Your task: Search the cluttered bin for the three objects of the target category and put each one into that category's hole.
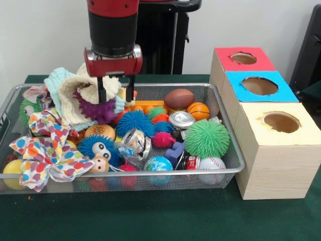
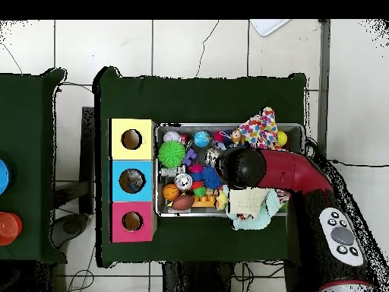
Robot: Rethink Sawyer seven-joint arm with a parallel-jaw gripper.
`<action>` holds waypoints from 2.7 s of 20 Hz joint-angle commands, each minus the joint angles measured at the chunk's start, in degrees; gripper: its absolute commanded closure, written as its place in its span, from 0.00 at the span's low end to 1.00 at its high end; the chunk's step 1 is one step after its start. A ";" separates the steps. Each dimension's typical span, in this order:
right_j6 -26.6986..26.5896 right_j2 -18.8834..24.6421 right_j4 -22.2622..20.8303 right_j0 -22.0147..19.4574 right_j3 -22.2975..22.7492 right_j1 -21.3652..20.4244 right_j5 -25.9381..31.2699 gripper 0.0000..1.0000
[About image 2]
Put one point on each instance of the green spiky rubber ball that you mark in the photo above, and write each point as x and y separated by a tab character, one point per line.
171	154

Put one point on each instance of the cream knitted cloth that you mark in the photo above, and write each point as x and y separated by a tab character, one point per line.
246	199

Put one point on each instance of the colourful dotted cloth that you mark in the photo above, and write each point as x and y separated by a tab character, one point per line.
259	130

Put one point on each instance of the mint green knitted cloth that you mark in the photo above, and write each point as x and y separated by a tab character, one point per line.
258	221

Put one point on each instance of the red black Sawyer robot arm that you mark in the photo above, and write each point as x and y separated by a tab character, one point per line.
288	170

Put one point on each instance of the wooden box with three holes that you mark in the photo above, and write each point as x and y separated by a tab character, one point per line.
146	146

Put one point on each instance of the silver mesh bin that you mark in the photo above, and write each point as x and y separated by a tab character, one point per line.
182	214

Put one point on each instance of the blue spiky rubber ball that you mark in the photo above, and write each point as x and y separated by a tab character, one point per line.
211	177

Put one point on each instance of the blue globe ball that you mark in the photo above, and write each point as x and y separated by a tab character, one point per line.
202	138

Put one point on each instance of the white baseball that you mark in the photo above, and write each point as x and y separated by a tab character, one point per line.
171	136

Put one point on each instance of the orange toy basketball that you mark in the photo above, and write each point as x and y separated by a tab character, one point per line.
170	191

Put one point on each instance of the brown toy football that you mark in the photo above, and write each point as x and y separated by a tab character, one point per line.
182	202

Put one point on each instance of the brown plush monkey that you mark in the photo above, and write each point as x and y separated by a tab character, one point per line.
236	137

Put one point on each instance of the dark green table cloth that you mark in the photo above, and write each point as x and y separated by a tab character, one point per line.
197	100

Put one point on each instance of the black floor stand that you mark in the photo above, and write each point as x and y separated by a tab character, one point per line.
88	152

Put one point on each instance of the white tray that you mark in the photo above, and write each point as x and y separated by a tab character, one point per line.
267	26

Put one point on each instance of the small green covered table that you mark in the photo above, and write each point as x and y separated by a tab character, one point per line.
27	121

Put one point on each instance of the blue cup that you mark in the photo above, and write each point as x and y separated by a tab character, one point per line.
3	176

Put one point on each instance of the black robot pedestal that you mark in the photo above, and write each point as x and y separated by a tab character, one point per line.
194	279

